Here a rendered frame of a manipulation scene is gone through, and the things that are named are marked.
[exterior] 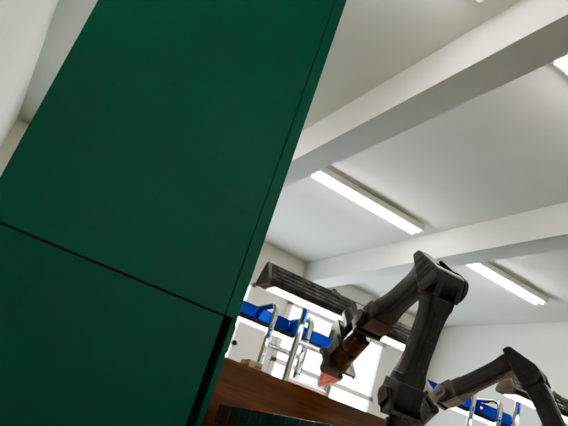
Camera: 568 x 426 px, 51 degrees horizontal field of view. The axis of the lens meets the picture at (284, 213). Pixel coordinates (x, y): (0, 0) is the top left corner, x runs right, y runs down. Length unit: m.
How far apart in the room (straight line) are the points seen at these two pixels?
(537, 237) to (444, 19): 2.15
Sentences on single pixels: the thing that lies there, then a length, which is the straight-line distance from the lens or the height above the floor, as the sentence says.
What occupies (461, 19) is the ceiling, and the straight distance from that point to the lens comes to 3.52.
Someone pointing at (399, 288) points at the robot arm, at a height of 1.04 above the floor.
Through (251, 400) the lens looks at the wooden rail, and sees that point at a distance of 1.37.
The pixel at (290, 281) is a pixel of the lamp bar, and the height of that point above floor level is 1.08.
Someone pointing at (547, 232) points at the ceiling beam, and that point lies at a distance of 4.99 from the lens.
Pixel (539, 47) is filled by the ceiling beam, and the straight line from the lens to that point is 3.21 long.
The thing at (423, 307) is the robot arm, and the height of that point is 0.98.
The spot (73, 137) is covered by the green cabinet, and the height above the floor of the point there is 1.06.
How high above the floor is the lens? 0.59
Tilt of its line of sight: 22 degrees up
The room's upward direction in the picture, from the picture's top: 19 degrees clockwise
